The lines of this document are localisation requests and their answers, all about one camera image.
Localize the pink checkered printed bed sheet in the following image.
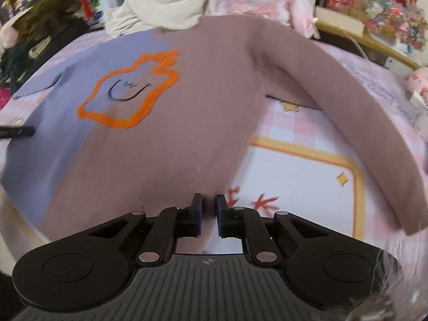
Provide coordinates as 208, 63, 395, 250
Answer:
0, 30, 428, 268

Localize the black bag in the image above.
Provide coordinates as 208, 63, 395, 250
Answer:
20, 18, 90, 86

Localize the purple and mauve sweater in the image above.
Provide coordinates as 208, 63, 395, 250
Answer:
0, 15, 428, 255

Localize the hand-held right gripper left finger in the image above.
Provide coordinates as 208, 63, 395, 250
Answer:
89, 193, 204, 268

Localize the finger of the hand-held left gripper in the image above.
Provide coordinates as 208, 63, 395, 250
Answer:
0, 125, 36, 140

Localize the pile of colourful paper stars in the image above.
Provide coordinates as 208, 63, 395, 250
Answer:
363, 0, 419, 51

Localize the dark olive furry cloth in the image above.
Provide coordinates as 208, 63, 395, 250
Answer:
13, 0, 82, 42

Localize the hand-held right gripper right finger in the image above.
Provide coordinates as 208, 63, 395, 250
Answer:
216, 194, 330, 268

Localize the cream sweatshirt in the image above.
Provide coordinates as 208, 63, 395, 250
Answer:
105, 0, 209, 37

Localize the pale pink plush toy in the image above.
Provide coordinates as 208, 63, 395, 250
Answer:
0, 20, 21, 51

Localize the wooden bookshelf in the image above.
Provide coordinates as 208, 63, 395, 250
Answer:
316, 7, 422, 71

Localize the red bottle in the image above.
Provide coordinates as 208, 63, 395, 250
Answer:
78, 0, 95, 20

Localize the small pink plush toy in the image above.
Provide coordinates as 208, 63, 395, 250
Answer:
406, 67, 428, 108

